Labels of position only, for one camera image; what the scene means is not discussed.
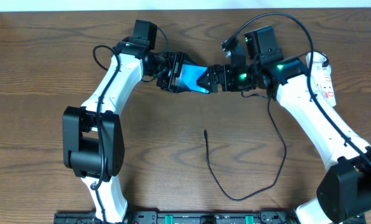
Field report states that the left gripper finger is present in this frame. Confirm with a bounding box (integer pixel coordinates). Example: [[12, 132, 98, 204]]
[[183, 53, 198, 65], [172, 83, 192, 93]]

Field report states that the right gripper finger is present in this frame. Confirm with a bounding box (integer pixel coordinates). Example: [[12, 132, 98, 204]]
[[197, 67, 215, 86], [197, 77, 211, 93]]

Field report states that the blue Galaxy smartphone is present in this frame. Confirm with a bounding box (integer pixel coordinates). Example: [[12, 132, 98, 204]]
[[175, 64, 209, 94]]

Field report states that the black USB charging cable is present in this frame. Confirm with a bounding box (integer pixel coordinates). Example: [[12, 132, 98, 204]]
[[203, 50, 330, 202]]

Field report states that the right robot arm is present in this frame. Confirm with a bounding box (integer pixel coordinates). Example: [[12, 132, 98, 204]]
[[197, 26, 371, 223]]

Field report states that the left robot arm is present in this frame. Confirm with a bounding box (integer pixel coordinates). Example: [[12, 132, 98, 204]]
[[62, 20, 208, 223]]

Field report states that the white USB charger plug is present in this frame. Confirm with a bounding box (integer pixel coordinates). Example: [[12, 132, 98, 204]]
[[306, 51, 329, 68]]

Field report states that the white power strip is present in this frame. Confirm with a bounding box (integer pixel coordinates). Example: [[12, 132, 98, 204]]
[[311, 63, 336, 107]]

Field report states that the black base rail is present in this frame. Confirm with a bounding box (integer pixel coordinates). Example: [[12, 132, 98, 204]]
[[54, 210, 367, 224]]

